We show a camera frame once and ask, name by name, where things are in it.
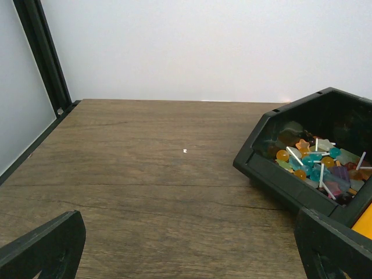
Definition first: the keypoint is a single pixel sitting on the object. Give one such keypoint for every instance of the black candy bin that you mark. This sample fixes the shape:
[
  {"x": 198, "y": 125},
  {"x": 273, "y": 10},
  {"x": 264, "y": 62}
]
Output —
[{"x": 314, "y": 153}]

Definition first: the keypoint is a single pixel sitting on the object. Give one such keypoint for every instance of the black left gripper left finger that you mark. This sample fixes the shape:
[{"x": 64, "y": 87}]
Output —
[{"x": 52, "y": 250}]

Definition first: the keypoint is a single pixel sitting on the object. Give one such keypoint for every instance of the orange candy bin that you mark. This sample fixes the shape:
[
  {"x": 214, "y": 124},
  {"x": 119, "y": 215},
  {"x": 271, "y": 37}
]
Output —
[{"x": 363, "y": 225}]

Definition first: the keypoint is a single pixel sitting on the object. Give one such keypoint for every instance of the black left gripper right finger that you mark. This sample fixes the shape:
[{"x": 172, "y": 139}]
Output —
[{"x": 329, "y": 249}]

